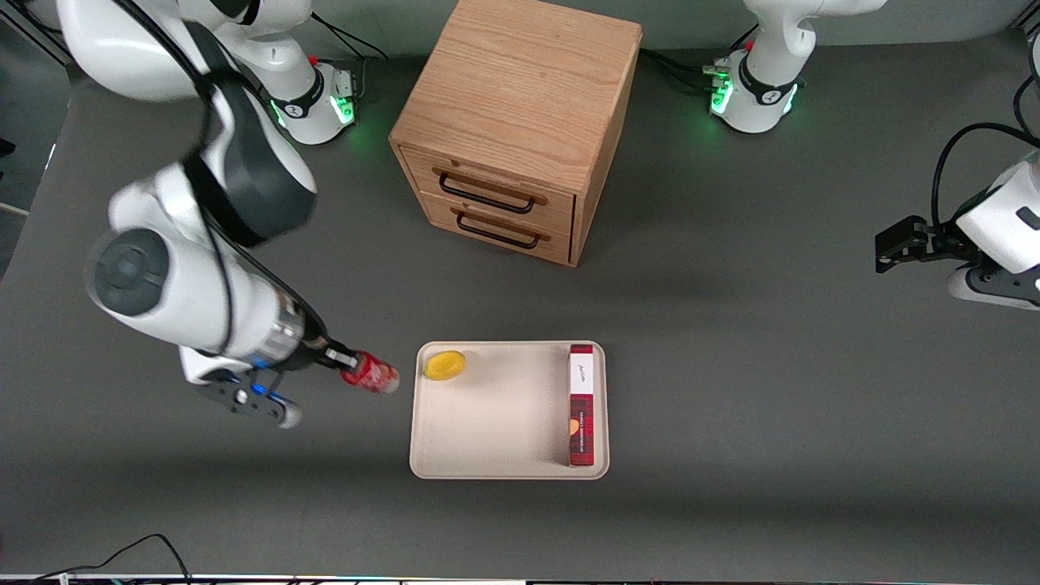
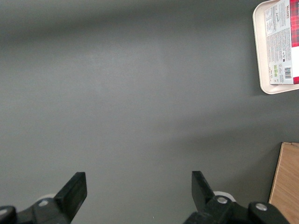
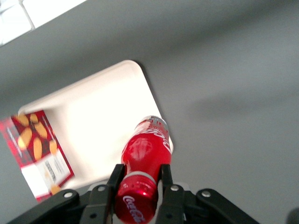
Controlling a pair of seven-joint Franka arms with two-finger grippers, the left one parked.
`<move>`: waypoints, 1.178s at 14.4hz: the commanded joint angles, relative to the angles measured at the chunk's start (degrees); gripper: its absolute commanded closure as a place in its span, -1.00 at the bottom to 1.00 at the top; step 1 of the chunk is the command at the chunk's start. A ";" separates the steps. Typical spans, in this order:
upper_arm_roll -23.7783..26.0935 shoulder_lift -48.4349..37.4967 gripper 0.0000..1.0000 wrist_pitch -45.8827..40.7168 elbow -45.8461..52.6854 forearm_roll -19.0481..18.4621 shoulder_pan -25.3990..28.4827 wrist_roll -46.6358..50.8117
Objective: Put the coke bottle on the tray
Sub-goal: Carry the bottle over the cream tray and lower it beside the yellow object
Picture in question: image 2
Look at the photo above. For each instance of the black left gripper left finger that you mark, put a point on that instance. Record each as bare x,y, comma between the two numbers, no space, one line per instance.
70,198

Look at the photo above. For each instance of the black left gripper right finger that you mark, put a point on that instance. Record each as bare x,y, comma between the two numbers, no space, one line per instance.
203,193

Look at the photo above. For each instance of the cream plastic tray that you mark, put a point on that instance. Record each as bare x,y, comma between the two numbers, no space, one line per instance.
258,46

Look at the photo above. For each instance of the light wooden board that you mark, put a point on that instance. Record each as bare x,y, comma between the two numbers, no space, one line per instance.
287,182

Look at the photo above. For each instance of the red tartan shortbread box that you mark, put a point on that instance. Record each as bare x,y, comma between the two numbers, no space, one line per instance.
279,46

